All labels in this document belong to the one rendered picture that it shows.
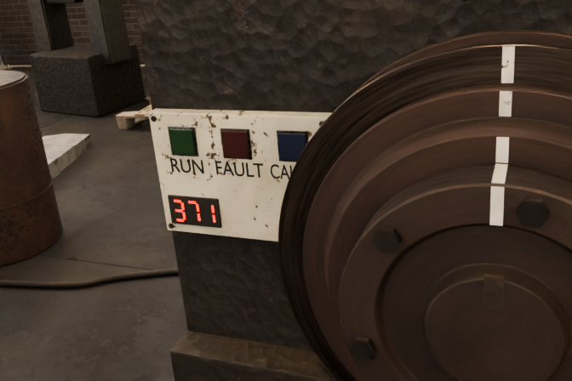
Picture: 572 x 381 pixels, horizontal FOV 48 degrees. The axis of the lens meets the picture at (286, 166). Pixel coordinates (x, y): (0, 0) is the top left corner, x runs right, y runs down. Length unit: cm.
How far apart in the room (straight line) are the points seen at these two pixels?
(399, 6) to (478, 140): 24
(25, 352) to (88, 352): 26
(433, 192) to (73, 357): 223
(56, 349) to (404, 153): 227
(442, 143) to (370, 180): 8
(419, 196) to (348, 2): 30
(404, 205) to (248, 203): 36
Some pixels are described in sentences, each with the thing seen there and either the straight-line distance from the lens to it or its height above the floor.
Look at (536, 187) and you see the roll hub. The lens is 54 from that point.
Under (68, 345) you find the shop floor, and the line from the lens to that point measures 274.
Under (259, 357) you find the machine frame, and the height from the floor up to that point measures 87.
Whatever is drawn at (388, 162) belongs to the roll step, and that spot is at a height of 125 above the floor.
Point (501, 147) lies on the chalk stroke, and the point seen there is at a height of 127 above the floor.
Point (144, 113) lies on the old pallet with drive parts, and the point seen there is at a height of 14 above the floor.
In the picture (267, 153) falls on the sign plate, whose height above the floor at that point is 119.
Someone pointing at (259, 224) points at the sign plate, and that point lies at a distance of 88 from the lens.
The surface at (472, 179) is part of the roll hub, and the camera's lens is 55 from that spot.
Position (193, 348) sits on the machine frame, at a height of 87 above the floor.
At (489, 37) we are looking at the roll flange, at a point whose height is 134.
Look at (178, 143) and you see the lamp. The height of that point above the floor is 120.
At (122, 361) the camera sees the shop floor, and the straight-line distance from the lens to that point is 256.
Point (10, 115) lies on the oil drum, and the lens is 332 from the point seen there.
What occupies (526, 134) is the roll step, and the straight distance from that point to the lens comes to 57.
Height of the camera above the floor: 146
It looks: 20 degrees down
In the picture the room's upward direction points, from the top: 5 degrees counter-clockwise
